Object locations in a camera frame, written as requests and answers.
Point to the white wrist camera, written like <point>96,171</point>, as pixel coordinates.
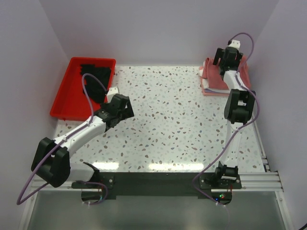
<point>234,44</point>
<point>111,93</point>

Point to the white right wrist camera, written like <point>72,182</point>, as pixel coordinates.
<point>234,44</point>

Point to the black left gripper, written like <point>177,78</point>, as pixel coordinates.
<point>127,112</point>

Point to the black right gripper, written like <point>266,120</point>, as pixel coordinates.
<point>218,55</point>

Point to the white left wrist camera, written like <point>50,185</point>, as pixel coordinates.
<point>111,93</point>

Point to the folded white t-shirt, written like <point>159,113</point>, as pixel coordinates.
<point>204,81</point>

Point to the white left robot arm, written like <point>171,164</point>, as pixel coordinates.
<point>52,157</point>

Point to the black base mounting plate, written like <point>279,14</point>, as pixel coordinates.
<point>110,185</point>

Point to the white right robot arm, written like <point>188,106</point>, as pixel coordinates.
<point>237,112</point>

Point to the red plastic bin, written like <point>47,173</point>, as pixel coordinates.
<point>70,102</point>

